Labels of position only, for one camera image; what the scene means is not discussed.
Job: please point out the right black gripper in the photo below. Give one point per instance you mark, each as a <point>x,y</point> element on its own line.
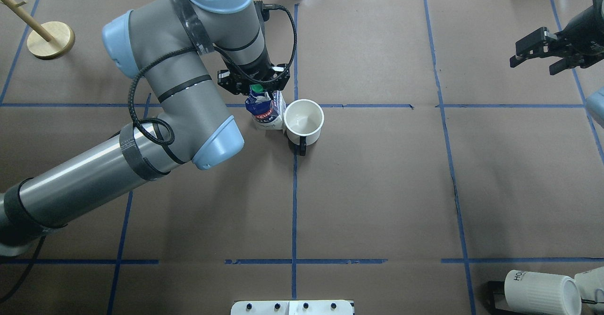
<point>586,34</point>

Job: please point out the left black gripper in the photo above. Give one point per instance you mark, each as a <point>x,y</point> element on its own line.
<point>228,82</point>

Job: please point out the blue Pascual milk carton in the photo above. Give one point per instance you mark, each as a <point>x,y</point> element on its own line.
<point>267,109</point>

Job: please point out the white smiley face mug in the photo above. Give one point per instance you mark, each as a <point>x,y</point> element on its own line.
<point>303,120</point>

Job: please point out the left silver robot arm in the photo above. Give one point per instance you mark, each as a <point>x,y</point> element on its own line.
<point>177,54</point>

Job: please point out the wooden mug tree stand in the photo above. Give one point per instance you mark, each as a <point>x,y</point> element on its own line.
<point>47,41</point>

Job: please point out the white ribbed mug left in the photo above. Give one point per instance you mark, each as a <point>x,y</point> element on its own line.
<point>591,287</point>

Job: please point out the white ribbed HOME mug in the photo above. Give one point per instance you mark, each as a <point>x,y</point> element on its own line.
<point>535,293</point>

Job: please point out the white pedestal column base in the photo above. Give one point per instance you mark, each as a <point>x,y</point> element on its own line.
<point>294,307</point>

